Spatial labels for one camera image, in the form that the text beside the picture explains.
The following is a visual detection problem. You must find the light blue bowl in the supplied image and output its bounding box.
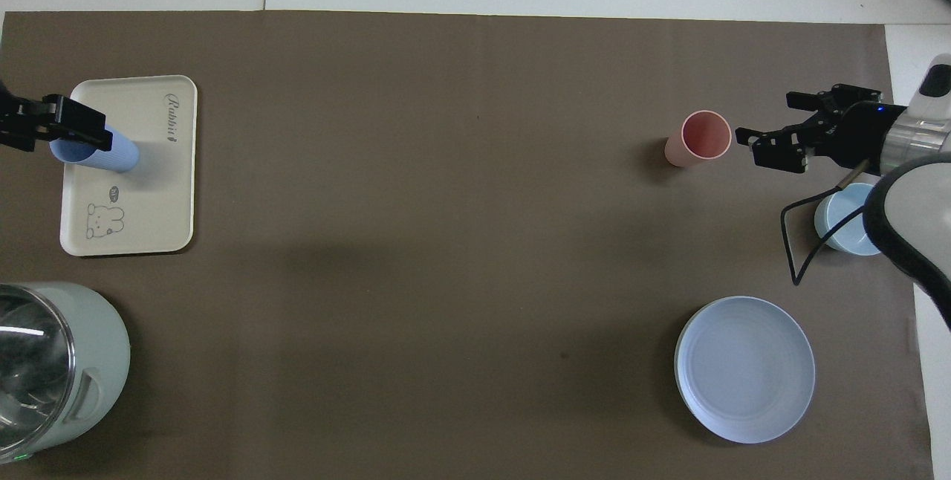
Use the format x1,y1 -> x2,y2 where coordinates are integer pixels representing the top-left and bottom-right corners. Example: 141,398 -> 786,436
813,183 -> 886,256

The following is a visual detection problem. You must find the glass pot lid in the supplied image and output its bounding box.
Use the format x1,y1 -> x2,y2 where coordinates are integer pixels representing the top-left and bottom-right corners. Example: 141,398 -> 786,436
0,287 -> 78,453

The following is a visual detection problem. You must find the blue ribbed plastic cup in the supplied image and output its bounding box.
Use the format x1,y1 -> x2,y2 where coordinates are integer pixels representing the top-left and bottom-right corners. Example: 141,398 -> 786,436
48,123 -> 140,174

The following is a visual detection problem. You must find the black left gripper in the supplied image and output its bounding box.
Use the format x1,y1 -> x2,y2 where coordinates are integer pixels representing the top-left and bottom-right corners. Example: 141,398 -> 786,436
0,81 -> 114,153

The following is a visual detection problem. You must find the mint green electric pot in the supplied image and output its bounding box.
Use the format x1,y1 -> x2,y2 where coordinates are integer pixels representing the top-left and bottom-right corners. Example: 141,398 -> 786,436
0,282 -> 132,464

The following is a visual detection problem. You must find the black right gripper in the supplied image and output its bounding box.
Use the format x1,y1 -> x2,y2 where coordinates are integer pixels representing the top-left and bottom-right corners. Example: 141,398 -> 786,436
733,83 -> 909,173

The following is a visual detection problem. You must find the lavender blue plate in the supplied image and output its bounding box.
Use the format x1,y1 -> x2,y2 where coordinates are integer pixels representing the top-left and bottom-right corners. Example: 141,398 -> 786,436
674,296 -> 817,445

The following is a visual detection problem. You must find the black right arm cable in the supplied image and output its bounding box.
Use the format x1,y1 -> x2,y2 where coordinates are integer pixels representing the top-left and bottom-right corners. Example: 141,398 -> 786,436
779,160 -> 875,288

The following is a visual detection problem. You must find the pink plastic cup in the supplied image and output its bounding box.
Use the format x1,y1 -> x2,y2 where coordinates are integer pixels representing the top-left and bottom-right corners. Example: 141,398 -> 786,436
664,110 -> 733,169

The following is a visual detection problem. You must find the cream tray with bear print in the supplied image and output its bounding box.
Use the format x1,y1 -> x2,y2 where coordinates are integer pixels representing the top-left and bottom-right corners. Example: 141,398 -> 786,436
59,75 -> 199,257

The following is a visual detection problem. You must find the brown table mat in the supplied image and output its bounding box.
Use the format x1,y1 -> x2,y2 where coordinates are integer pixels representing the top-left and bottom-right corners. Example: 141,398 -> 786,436
0,10 -> 936,480

